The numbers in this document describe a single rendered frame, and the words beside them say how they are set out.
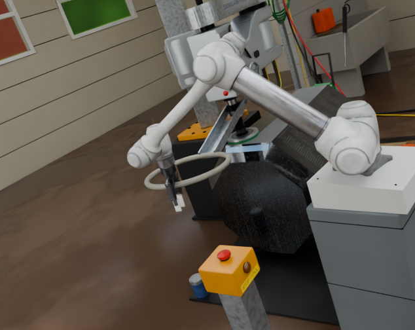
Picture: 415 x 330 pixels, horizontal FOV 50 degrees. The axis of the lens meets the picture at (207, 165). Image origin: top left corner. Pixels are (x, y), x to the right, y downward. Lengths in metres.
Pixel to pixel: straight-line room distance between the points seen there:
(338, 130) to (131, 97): 8.26
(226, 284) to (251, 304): 0.12
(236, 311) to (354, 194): 0.74
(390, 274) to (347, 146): 0.62
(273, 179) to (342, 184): 0.95
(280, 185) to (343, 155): 1.15
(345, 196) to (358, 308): 0.59
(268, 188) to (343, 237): 0.92
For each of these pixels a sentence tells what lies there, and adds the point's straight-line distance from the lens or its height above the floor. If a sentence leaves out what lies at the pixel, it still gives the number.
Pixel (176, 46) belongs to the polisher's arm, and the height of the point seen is 1.49.
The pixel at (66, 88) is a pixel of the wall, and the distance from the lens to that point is 8.90.
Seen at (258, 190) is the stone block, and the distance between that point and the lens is 2.81.
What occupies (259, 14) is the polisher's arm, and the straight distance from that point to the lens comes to 3.23.
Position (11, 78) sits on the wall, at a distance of 8.47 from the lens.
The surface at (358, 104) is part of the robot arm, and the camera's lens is 1.83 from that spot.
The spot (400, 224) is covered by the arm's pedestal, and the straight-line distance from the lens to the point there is 1.81.
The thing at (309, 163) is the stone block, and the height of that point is 0.66.
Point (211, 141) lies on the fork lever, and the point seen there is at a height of 0.96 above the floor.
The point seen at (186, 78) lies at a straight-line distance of 3.61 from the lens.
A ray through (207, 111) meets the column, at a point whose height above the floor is 0.91.
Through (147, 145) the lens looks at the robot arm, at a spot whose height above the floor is 1.25.
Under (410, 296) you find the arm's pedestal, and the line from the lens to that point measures 2.02.
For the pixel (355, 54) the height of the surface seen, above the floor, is 0.56.
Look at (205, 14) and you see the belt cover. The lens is 2.67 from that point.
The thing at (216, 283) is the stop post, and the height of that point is 1.04.
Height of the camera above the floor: 1.73
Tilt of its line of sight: 19 degrees down
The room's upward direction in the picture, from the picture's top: 20 degrees counter-clockwise
